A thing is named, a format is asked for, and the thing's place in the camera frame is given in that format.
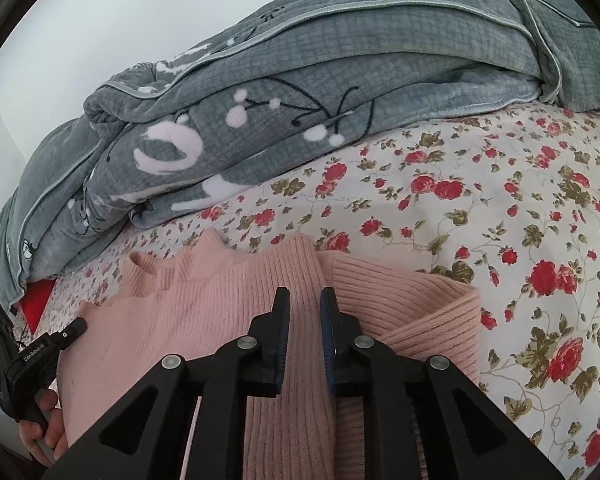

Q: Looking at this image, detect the person's left hand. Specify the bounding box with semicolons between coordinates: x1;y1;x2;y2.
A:
19;389;72;467

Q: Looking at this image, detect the floral bed quilt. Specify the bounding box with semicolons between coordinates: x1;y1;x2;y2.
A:
26;95;600;480

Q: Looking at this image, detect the red pillow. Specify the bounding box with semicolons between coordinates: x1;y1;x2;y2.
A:
20;280;57;337

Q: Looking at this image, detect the pink knit sweater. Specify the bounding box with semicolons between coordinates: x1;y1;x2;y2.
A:
56;229;483;480

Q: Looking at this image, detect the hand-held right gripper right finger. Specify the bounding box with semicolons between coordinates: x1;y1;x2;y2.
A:
319;287;567;480

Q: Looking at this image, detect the grey patterned blanket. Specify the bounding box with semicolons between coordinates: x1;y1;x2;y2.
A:
0;0;600;307

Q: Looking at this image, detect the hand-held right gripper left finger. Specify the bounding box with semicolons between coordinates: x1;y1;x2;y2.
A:
40;287;292;480

